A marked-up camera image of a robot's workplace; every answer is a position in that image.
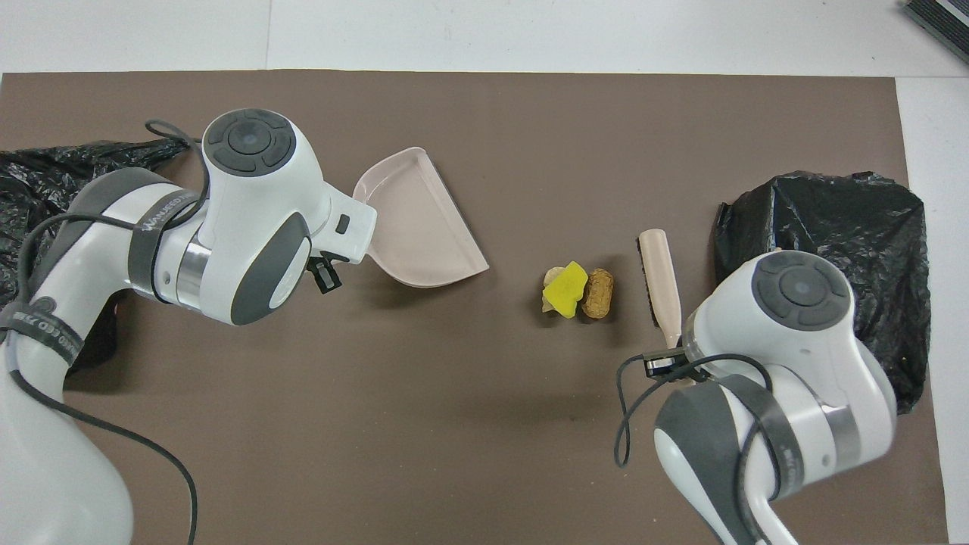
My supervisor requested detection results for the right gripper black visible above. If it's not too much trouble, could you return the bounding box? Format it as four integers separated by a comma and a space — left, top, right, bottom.
643, 350, 688, 378

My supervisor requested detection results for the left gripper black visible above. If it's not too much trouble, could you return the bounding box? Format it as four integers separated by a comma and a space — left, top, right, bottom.
307, 256, 343, 294

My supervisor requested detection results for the beige hand brush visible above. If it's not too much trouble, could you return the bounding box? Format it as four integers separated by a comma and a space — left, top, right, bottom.
636, 229, 686, 349

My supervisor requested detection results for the brown foam chunk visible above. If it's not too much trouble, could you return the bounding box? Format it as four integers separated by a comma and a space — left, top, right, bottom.
581, 269, 615, 319

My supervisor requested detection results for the beige plastic dustpan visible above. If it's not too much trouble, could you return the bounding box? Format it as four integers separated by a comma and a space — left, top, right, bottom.
352, 147, 489, 289

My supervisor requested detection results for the yellow sponge piece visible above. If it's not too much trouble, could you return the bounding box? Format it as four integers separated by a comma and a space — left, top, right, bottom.
541, 261, 588, 319

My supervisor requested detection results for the beige foam chunk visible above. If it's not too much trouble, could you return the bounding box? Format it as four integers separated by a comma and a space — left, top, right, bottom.
541, 266, 566, 313

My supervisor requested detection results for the left black garbage bag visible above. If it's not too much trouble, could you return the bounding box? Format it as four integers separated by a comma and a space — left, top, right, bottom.
712, 171, 932, 416

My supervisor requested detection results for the black garbage bag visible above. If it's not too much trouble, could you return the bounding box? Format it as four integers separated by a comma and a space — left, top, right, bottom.
0, 137, 190, 372
712, 171, 932, 416

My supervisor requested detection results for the brown table mat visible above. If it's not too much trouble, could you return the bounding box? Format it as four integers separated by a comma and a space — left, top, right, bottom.
0, 70, 949, 545

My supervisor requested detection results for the right black garbage bag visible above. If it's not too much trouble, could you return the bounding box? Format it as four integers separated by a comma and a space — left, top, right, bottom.
0, 137, 190, 372

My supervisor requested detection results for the dark grey ribbed device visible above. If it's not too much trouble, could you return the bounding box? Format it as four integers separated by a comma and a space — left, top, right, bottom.
901, 0, 969, 65

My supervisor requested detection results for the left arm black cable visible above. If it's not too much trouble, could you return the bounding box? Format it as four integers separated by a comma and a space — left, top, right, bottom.
15, 120, 207, 545

